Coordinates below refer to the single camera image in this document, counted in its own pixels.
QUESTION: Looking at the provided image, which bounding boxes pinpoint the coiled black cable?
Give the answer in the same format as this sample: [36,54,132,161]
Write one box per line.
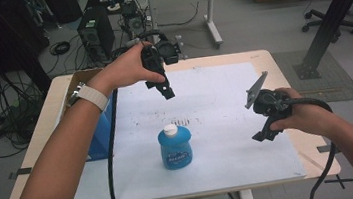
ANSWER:
[47,39,73,58]

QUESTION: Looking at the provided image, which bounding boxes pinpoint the left hand-held gripper black cable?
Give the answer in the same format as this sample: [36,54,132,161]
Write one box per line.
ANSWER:
[97,88,131,199]

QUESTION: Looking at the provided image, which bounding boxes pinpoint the white paper sheet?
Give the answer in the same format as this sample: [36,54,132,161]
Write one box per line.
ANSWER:
[56,56,309,199]

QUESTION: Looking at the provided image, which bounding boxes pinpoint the tangle of black floor cables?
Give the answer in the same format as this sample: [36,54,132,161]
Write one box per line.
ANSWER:
[0,66,53,160]

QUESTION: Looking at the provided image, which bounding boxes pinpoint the blue bottle with white cap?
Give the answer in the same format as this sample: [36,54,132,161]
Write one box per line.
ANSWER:
[155,121,196,173]

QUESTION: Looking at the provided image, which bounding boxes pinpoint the black tape strip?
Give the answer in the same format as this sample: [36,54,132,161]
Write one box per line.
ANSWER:
[6,166,34,181]

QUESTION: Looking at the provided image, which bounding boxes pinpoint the hand-held gripper black cable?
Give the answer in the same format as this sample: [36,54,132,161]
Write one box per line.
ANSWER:
[283,93,345,199]
[97,88,131,199]

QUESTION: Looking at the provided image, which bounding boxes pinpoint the black office chair base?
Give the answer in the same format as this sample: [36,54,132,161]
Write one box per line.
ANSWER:
[299,4,353,41]

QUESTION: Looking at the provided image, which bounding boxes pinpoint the person's right hand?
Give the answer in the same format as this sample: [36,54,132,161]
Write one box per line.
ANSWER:
[264,80,342,144]

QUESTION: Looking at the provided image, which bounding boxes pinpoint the right hand-held gripper black cable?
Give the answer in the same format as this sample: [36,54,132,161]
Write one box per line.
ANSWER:
[283,93,345,199]

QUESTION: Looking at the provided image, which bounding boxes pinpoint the person's left hand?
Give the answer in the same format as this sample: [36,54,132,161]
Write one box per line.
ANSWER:
[90,39,167,99]

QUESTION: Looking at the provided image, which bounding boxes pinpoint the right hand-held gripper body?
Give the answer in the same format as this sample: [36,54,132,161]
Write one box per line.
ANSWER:
[240,67,297,130]

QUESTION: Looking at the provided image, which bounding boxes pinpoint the grey floor mat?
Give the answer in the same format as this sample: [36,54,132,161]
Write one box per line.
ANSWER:
[271,43,353,110]

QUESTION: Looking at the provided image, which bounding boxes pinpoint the black computer tower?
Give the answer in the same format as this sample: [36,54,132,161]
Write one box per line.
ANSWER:
[74,4,120,65]

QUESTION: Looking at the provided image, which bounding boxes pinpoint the black tape cross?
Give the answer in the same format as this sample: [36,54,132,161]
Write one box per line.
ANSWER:
[322,172,353,193]

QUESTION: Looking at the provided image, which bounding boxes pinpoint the wristwatch with white strap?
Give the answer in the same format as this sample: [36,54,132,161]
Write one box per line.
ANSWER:
[65,78,112,116]

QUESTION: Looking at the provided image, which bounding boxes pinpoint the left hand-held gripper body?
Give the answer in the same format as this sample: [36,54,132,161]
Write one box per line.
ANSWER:
[137,27,188,84]

